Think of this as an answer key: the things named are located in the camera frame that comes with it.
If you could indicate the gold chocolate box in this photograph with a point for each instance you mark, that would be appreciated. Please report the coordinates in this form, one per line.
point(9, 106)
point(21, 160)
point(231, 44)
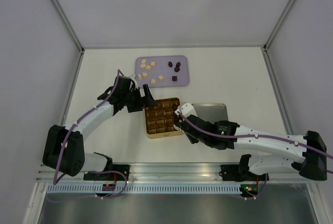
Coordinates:
point(159, 120)

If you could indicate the white slotted cable duct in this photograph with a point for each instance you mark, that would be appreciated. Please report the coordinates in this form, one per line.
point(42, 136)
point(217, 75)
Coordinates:
point(147, 188)

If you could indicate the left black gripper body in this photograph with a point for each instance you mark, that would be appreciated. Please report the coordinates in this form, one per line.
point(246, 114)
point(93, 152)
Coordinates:
point(133, 100)

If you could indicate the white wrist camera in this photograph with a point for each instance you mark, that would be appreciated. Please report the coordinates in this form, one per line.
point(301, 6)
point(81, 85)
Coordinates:
point(186, 109)
point(134, 77)

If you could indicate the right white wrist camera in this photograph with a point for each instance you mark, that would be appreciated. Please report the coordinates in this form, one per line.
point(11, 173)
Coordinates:
point(186, 109)

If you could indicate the aluminium frame post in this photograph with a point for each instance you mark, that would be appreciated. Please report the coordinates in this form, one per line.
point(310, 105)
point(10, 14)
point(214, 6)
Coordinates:
point(65, 21)
point(279, 23)

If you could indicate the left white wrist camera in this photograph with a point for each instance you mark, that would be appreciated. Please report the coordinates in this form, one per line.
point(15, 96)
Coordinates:
point(134, 77)

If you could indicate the purple plastic tray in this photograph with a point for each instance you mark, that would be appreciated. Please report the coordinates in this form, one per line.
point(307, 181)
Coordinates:
point(161, 68)

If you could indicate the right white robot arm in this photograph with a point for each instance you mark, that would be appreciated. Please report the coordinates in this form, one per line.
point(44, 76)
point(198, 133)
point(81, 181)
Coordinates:
point(306, 154)

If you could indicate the right aluminium frame post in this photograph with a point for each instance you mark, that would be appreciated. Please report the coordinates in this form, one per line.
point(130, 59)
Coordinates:
point(279, 23)

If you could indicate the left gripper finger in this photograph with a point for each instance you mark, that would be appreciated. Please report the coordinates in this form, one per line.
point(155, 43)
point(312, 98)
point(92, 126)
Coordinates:
point(147, 96)
point(150, 103)

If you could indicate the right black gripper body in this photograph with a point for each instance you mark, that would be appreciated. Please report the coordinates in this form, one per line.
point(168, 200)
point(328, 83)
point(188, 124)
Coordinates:
point(194, 140)

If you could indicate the silver tin lid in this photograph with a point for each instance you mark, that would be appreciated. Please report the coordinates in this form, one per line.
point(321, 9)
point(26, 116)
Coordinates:
point(211, 112)

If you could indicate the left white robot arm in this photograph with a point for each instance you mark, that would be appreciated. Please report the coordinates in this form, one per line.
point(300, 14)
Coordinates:
point(64, 150)

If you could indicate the aluminium mounting rail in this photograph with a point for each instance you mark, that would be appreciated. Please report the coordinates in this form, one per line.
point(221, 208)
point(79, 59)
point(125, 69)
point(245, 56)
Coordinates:
point(172, 173)

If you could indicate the left aluminium frame post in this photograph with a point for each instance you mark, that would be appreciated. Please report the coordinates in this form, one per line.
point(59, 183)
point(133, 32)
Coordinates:
point(65, 21)

